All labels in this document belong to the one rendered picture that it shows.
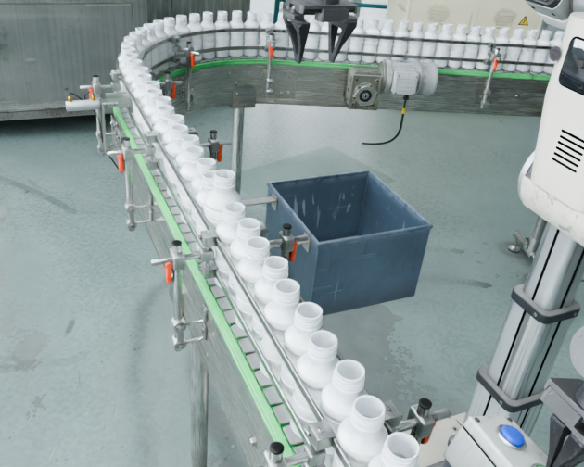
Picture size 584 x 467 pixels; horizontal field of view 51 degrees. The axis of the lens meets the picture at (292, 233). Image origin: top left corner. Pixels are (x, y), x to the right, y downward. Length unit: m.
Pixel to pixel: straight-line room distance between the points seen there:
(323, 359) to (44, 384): 1.73
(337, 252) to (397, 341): 1.26
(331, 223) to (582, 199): 0.80
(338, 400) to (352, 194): 1.06
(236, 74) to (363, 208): 0.91
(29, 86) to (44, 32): 0.34
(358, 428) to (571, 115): 0.70
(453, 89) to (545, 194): 1.48
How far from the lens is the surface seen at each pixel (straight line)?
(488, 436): 0.80
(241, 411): 1.05
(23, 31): 4.05
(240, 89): 2.49
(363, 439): 0.74
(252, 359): 1.00
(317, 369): 0.81
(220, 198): 1.09
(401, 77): 2.42
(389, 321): 2.72
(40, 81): 4.14
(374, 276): 1.53
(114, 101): 1.80
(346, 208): 1.77
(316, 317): 0.83
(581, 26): 1.19
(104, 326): 2.62
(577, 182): 1.19
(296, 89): 2.53
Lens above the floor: 1.69
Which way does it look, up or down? 32 degrees down
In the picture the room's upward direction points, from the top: 6 degrees clockwise
